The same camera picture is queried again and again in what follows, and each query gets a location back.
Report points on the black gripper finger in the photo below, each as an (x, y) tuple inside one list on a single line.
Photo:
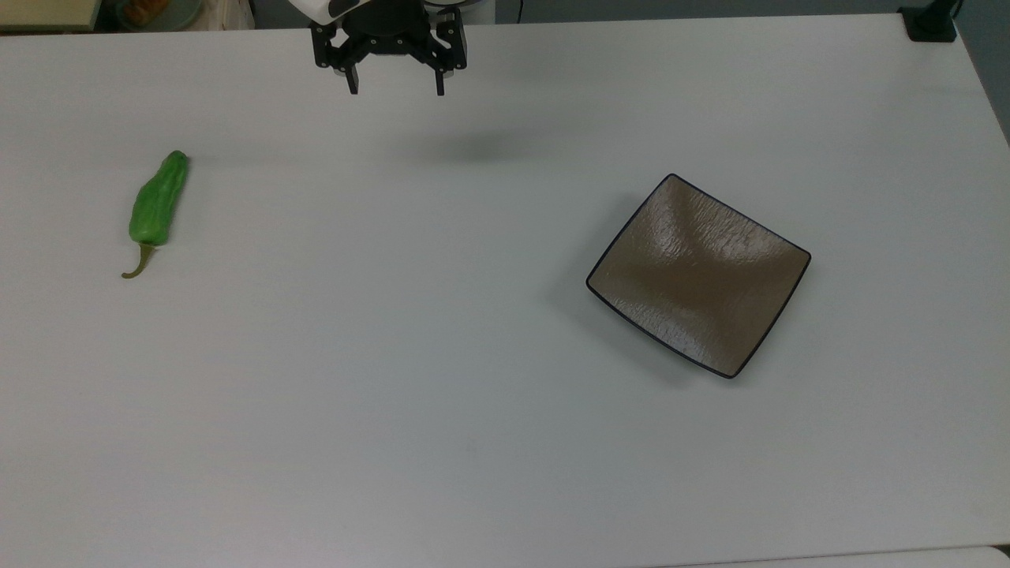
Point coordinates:
[(352, 79), (440, 82)]

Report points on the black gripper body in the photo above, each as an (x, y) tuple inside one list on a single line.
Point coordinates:
[(387, 28)]

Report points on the green chili pepper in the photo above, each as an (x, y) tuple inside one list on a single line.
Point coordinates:
[(158, 201)]

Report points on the square brown ceramic plate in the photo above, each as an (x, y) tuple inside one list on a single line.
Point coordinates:
[(698, 276)]

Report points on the round green dish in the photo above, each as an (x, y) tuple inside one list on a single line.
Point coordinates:
[(158, 12)]

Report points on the wooden board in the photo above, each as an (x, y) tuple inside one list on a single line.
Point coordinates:
[(47, 12)]

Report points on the black table clamp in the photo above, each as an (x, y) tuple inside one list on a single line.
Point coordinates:
[(931, 24)]

